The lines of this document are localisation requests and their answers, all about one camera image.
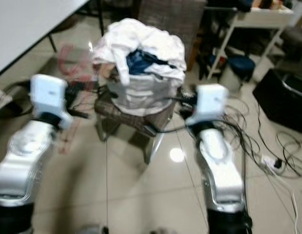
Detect white t-shirt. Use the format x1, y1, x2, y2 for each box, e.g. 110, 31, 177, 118
92, 19, 187, 87

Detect dark blue round stool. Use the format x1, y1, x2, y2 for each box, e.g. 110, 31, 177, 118
226, 55, 256, 81

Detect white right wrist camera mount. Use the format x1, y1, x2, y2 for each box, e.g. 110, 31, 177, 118
185, 84, 228, 127

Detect grey checked fabric chair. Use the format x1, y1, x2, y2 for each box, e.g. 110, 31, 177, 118
95, 0, 208, 164

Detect blue denim jeans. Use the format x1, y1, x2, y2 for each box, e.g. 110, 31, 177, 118
126, 49, 176, 75

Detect grey robot right leg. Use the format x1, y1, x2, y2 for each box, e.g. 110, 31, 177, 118
149, 227, 176, 234

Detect white power strip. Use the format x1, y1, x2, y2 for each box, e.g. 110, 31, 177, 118
261, 154, 284, 171

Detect white metal shelf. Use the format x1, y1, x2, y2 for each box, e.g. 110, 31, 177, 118
207, 7, 295, 81

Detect white fabric laundry basket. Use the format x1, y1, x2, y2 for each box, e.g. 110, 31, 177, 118
106, 73, 176, 117

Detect grey robot left leg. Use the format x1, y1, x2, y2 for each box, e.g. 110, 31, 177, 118
78, 223, 108, 234

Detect white table black frame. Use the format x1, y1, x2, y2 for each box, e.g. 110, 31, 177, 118
0, 0, 103, 76

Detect grey robot leg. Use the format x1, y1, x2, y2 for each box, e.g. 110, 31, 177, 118
149, 227, 176, 234
78, 223, 108, 234

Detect black box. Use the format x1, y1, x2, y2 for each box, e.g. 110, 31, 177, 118
252, 68, 302, 135

